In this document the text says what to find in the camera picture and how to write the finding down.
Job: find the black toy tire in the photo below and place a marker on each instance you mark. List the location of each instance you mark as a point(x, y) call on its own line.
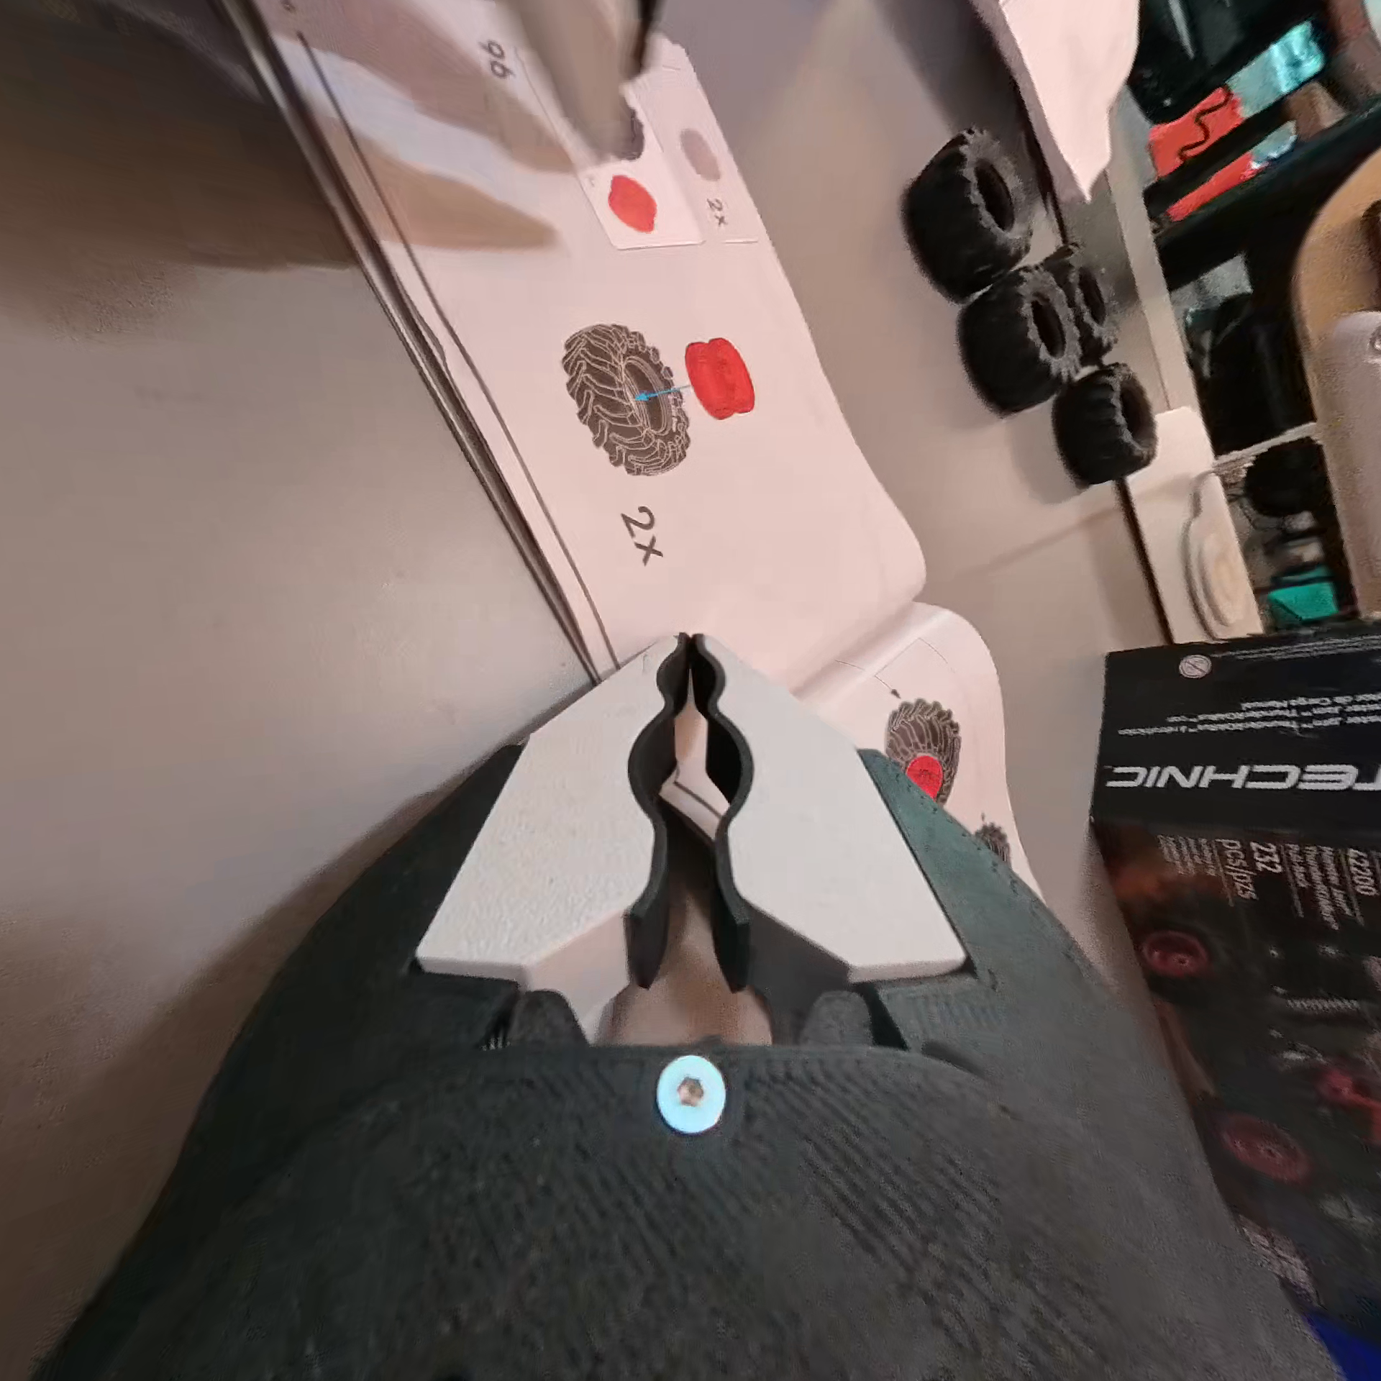
point(1083, 296)
point(965, 211)
point(1106, 426)
point(1014, 340)

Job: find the black toy box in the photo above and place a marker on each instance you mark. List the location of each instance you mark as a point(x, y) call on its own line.
point(1240, 755)

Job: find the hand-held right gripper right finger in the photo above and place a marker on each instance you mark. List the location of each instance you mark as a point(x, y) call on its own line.
point(830, 863)

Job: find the instruction booklet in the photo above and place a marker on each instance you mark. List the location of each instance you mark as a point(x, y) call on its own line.
point(776, 518)

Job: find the black shelf rack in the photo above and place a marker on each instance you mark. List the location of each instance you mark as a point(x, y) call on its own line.
point(1272, 189)

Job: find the white desk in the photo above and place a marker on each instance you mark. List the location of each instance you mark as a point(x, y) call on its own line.
point(215, 539)

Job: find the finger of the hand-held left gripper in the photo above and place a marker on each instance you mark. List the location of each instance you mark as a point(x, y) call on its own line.
point(577, 64)

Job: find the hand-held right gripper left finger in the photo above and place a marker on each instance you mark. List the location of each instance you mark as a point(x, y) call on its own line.
point(549, 863)

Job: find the white round device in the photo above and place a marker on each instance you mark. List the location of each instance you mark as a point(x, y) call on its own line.
point(1213, 561)

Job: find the red plastic part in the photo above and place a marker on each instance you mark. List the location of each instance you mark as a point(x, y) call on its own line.
point(1197, 135)

